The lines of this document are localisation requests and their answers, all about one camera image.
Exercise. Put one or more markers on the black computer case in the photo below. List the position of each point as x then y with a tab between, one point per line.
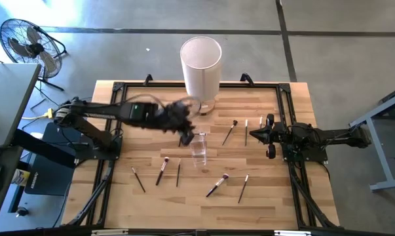
49	177

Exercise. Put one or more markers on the black aluminium table frame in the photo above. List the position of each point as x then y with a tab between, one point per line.
249	85

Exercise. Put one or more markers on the pale head powder brush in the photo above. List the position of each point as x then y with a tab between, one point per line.
162	171

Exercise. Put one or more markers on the black floor fan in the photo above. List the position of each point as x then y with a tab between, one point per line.
30	49

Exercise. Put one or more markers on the clear acrylic brush organizer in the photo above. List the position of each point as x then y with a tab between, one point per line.
198	150

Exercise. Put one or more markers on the grey metal cart frame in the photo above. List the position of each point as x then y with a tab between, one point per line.
375	144

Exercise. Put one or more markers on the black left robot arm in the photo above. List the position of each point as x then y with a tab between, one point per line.
102	113

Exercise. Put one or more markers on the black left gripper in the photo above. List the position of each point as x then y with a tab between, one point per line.
174	116

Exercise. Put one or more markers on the thick dark head powder brush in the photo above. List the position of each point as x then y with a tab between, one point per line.
217	185

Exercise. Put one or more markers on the yellow power plug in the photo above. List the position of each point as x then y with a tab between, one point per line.
49	113

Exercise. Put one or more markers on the thin white tip makeup brush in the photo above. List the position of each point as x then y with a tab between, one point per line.
260	126
246	132

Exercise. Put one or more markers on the grey desk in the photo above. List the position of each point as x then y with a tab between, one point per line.
10	101

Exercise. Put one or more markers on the black frame clamp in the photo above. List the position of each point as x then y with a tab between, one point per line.
148	79
246	78

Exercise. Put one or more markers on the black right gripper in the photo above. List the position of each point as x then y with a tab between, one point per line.
277	136

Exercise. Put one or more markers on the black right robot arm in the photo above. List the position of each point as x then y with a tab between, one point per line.
331	135

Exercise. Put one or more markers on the black brow comb brush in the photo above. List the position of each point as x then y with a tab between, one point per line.
230	132

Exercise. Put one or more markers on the angled tip silver ferrule brush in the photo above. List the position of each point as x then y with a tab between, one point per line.
202	134

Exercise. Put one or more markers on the thin black makeup brush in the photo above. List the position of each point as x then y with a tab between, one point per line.
178	172
138	179
243	188

